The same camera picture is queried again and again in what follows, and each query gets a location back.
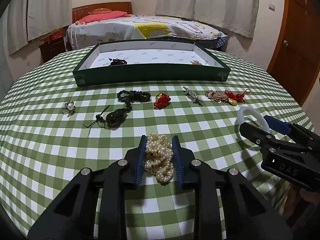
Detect pale jade bangle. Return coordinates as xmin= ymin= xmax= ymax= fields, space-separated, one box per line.
xmin=237 ymin=107 xmax=270 ymax=133

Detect red knot gold pendant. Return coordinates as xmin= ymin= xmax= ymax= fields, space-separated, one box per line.
xmin=224 ymin=88 xmax=251 ymax=106

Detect gold coin chain bracelet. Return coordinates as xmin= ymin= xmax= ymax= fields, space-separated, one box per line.
xmin=205 ymin=90 xmax=230 ymax=105

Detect white pearl necklace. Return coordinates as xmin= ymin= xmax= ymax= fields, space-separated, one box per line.
xmin=144 ymin=133 xmax=175 ymax=183

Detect red bead gold charm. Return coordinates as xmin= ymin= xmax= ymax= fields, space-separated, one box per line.
xmin=153 ymin=93 xmax=171 ymax=109

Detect dark bead bracelet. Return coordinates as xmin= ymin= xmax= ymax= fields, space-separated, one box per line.
xmin=108 ymin=57 xmax=128 ymax=66

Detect green white jewelry tray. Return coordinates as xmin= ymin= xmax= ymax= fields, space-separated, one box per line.
xmin=73 ymin=39 xmax=231 ymax=87

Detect person's hand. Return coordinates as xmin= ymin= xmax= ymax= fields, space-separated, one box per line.
xmin=299 ymin=189 xmax=320 ymax=206

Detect brown wooden door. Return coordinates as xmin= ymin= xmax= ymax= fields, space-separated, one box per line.
xmin=267 ymin=0 xmax=319 ymax=105

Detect green checked tablecloth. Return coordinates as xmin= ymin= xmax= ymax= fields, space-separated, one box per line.
xmin=1 ymin=48 xmax=313 ymax=235

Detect right white curtain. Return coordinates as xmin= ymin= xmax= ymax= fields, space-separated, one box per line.
xmin=155 ymin=0 xmax=259 ymax=39

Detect white curtain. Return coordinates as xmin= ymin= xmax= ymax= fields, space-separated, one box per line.
xmin=2 ymin=0 xmax=72 ymax=55
xmin=155 ymin=0 xmax=259 ymax=39

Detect dark wooden nightstand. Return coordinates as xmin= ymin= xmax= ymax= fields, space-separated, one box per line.
xmin=39 ymin=36 xmax=66 ymax=63

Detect red boxes on nightstand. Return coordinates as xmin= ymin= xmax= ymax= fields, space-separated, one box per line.
xmin=42 ymin=28 xmax=63 ymax=43

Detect bed with patterned sheet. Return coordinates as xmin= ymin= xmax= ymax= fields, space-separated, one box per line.
xmin=66 ymin=16 xmax=228 ymax=50

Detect pink pillow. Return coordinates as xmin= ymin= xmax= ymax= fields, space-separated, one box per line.
xmin=75 ymin=11 xmax=131 ymax=24

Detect wooden headboard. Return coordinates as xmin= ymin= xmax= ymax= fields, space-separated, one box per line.
xmin=72 ymin=2 xmax=132 ymax=23

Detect orange patterned pillow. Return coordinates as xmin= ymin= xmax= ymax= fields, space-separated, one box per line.
xmin=88 ymin=8 xmax=112 ymax=15

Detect left white curtain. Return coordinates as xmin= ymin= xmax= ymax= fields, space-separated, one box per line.
xmin=2 ymin=0 xmax=72 ymax=55

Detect white wall switch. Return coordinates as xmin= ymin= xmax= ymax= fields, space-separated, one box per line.
xmin=268 ymin=4 xmax=276 ymax=11

